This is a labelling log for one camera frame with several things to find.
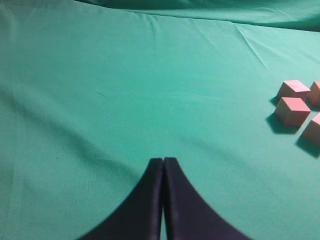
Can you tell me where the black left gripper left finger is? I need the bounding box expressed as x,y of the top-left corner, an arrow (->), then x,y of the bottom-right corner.
80,158 -> 163,240

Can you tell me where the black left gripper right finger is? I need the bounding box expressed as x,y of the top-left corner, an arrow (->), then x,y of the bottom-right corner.
163,157 -> 248,240

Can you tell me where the green cloth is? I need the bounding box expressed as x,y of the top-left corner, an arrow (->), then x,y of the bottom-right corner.
0,0 -> 320,240

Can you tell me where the pink wooden cube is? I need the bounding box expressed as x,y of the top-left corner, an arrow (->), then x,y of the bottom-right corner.
302,113 -> 320,147
276,80 -> 311,101
308,81 -> 320,106
274,97 -> 311,127

